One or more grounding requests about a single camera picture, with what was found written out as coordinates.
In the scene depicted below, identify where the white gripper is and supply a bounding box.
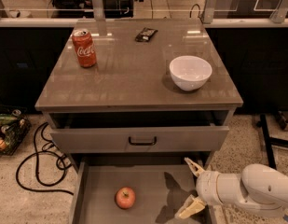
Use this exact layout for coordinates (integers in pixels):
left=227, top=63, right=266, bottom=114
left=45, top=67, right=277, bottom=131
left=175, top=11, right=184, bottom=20
left=174, top=157, right=242, bottom=219

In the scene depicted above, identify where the red apple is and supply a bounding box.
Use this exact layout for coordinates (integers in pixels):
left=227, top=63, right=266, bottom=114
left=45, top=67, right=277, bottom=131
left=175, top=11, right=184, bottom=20
left=115, top=187, right=136, bottom=209

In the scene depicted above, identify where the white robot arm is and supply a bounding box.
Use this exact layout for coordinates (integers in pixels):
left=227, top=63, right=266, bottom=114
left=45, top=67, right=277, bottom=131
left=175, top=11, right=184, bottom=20
left=175, top=158, right=288, bottom=219

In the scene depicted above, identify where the grey top drawer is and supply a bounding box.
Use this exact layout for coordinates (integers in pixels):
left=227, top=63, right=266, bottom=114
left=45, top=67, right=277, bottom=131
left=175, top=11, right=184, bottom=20
left=51, top=111, right=229, bottom=153

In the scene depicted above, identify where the grey drawer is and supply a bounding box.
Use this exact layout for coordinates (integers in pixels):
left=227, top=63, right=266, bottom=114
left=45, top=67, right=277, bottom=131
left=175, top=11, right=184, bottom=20
left=51, top=111, right=229, bottom=153
left=69, top=161, right=213, bottom=224

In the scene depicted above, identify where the grey middle drawer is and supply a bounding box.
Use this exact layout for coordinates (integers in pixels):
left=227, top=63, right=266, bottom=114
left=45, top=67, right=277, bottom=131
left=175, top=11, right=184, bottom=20
left=69, top=161, right=213, bottom=224

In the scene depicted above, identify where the grey drawer cabinet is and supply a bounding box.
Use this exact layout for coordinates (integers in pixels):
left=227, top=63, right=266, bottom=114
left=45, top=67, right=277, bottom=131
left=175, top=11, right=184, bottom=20
left=34, top=18, right=244, bottom=224

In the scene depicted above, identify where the black stand base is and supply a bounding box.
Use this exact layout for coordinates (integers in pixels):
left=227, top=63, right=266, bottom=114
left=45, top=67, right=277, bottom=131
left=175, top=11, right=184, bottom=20
left=256, top=114, right=288, bottom=169

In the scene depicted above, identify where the white ceramic bowl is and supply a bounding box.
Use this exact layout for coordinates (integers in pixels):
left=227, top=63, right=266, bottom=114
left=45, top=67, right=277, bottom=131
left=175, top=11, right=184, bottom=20
left=169, top=55, right=213, bottom=91

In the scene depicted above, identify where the red Coca-Cola can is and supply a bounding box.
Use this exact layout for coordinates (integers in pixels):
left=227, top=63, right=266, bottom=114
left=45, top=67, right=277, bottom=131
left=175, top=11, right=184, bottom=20
left=72, top=29, right=97, bottom=68

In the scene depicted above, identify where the black drawer handle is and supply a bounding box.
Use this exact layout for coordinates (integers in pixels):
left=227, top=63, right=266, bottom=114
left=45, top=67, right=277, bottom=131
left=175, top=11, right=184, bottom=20
left=128, top=136, right=158, bottom=147

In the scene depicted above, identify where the black floor cable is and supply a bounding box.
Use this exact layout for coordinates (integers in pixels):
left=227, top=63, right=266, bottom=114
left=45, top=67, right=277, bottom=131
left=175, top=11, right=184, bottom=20
left=15, top=121, right=75, bottom=196

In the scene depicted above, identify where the black curved cable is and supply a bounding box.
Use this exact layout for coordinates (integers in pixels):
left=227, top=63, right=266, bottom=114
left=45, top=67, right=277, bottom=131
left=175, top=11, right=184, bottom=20
left=188, top=3, right=202, bottom=20

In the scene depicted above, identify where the black wire basket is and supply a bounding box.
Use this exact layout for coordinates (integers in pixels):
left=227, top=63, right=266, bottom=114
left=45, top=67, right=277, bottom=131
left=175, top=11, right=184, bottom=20
left=0, top=109, right=31, bottom=155

